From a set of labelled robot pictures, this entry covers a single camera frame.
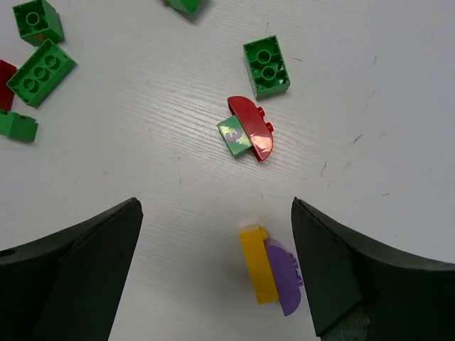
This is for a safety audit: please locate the purple curved lego brick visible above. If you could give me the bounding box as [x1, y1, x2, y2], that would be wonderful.
[264, 238, 304, 316]

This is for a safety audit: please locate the green lego brick top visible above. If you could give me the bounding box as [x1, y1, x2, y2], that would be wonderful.
[162, 0, 210, 20]

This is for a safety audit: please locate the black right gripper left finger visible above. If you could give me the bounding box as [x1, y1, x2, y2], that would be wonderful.
[1, 197, 143, 340]

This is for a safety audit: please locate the small green lego brick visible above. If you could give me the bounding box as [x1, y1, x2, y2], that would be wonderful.
[0, 109, 38, 143]

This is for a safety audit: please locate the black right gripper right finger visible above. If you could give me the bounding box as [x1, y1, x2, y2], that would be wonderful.
[291, 199, 454, 340]

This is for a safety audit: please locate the yellow lego brick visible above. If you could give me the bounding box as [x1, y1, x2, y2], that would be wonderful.
[239, 224, 279, 304]

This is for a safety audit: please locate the red curved lego brick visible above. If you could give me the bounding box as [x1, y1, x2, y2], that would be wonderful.
[227, 96, 274, 162]

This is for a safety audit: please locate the green square lego brick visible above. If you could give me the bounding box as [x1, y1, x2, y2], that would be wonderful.
[12, 0, 65, 47]

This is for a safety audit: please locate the small red lego brick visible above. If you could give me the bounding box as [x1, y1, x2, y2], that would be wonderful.
[0, 60, 17, 112]

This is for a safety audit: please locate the green number three lego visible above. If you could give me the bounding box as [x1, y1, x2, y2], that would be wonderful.
[217, 115, 252, 158]

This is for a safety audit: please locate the green hollow lego brick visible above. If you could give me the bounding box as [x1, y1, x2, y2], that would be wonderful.
[243, 36, 291, 100]

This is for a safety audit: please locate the green long lego brick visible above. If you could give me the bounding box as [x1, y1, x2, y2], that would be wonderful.
[6, 39, 77, 108]

